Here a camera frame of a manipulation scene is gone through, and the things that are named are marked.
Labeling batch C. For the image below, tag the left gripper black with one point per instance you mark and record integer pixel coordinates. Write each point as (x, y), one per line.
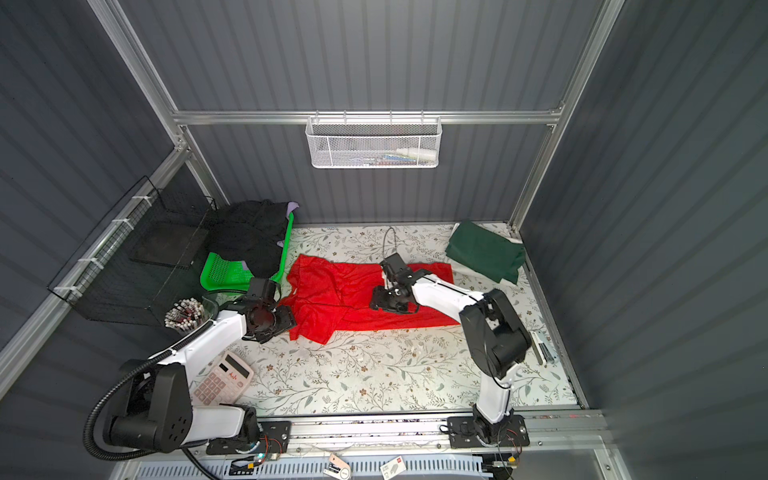
(287, 321)

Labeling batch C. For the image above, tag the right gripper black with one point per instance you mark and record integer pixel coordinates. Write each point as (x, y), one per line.
(377, 298)

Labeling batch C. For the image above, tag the red t shirt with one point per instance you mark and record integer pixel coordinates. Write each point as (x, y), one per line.
(327, 297)

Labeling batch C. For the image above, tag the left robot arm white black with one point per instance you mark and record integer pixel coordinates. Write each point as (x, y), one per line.
(172, 400)

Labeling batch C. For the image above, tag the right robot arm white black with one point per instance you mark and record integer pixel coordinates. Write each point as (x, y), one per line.
(497, 339)

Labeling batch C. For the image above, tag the green plastic basket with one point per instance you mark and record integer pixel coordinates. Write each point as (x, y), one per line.
(219, 274)

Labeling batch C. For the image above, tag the floral table cloth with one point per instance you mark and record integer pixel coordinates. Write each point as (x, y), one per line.
(362, 372)

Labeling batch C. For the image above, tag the white calculator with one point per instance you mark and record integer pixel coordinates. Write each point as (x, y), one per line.
(223, 381)

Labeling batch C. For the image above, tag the cup of pens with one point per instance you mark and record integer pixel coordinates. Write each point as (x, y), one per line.
(186, 315)

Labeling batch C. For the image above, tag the black t shirt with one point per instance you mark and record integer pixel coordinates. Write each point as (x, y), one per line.
(250, 232)

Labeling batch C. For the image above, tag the folded dark green t shirt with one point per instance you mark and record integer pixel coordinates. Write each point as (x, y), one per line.
(485, 251)

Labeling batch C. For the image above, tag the purple garment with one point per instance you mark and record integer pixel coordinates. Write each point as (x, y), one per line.
(291, 207)

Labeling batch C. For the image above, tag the white bottle in basket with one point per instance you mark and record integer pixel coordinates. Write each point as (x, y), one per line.
(420, 155)

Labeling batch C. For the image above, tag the metal tools on table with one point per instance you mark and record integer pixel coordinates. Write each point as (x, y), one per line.
(539, 348)

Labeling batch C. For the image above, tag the white tag card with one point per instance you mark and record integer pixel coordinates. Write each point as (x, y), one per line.
(337, 469)

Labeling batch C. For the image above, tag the white label card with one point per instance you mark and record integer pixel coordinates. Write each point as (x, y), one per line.
(393, 468)

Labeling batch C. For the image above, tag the black wire mesh basket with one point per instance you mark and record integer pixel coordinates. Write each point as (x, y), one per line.
(146, 260)

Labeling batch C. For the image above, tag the white wire wall basket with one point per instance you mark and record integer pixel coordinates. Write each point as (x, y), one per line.
(371, 141)

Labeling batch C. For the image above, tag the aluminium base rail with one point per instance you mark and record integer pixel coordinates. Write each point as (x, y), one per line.
(540, 444)

